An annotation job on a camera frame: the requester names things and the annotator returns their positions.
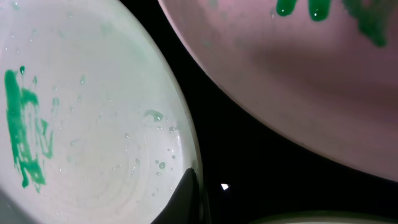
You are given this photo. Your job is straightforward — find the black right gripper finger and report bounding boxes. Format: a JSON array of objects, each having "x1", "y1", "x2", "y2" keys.
[{"x1": 152, "y1": 168, "x2": 199, "y2": 224}]

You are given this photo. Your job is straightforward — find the white plate with green stain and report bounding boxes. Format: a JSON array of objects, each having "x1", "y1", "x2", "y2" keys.
[{"x1": 160, "y1": 0, "x2": 397, "y2": 181}]

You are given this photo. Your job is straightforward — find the round black tray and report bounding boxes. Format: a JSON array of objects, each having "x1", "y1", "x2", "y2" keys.
[{"x1": 124, "y1": 0, "x2": 397, "y2": 223}]

